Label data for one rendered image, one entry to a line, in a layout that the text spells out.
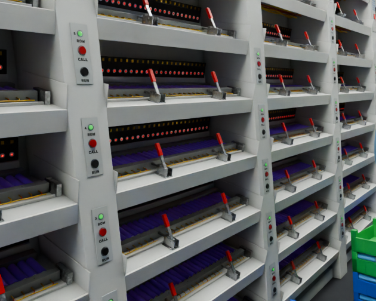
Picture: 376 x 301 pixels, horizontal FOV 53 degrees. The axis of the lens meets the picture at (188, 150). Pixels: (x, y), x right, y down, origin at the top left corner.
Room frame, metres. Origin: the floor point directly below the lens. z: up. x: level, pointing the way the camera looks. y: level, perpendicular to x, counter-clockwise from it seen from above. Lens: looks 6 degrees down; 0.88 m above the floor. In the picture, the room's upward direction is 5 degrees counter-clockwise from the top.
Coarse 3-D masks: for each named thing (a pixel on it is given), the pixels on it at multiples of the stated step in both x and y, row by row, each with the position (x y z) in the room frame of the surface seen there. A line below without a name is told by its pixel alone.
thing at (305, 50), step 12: (264, 24) 1.69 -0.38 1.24; (276, 24) 1.51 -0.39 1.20; (264, 36) 1.35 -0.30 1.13; (276, 36) 1.79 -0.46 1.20; (288, 36) 1.88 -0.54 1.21; (264, 48) 1.36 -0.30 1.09; (276, 48) 1.43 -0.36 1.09; (288, 48) 1.49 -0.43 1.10; (300, 48) 1.68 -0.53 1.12; (312, 48) 1.68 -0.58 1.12; (324, 48) 1.81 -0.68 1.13; (312, 60) 1.68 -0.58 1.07; (324, 60) 1.78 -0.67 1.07
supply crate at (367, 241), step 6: (366, 228) 1.44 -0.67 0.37; (372, 228) 1.47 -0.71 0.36; (354, 234) 1.36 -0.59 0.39; (360, 234) 1.41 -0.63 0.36; (366, 234) 1.44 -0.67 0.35; (372, 234) 1.47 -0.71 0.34; (354, 240) 1.36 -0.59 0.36; (360, 240) 1.34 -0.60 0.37; (366, 240) 1.32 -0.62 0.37; (372, 240) 1.44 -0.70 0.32; (354, 246) 1.36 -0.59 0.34; (360, 246) 1.34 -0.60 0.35; (366, 246) 1.32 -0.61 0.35; (372, 246) 1.31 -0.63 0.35; (360, 252) 1.34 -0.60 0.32; (366, 252) 1.32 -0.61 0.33; (372, 252) 1.31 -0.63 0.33
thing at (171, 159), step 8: (224, 144) 1.28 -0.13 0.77; (232, 144) 1.29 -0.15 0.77; (184, 152) 1.12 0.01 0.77; (192, 152) 1.13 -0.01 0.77; (200, 152) 1.16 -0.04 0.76; (208, 152) 1.19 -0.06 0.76; (144, 160) 1.01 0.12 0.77; (152, 160) 1.01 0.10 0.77; (160, 160) 1.03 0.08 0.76; (168, 160) 1.06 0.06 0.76; (176, 160) 1.08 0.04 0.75; (184, 160) 1.11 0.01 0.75; (192, 160) 1.11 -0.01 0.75; (120, 168) 0.93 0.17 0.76; (128, 168) 0.95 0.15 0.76; (136, 168) 0.97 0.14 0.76; (144, 168) 0.98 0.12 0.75
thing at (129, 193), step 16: (128, 144) 1.09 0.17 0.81; (144, 144) 1.14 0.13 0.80; (240, 144) 1.30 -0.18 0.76; (256, 144) 1.28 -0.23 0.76; (208, 160) 1.16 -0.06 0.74; (240, 160) 1.20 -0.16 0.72; (256, 160) 1.28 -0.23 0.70; (144, 176) 0.95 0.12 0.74; (160, 176) 0.97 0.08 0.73; (176, 176) 0.98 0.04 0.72; (192, 176) 1.03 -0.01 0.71; (208, 176) 1.09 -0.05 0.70; (224, 176) 1.15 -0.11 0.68; (128, 192) 0.86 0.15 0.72; (144, 192) 0.90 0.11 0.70; (160, 192) 0.94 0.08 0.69
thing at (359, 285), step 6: (354, 276) 1.36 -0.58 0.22; (354, 282) 1.36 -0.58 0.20; (360, 282) 1.34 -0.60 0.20; (366, 282) 1.33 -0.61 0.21; (372, 282) 1.31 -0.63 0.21; (354, 288) 1.36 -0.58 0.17; (360, 288) 1.34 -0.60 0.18; (366, 288) 1.33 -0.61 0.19; (372, 288) 1.31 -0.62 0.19; (366, 294) 1.33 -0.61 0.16; (372, 294) 1.31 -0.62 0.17
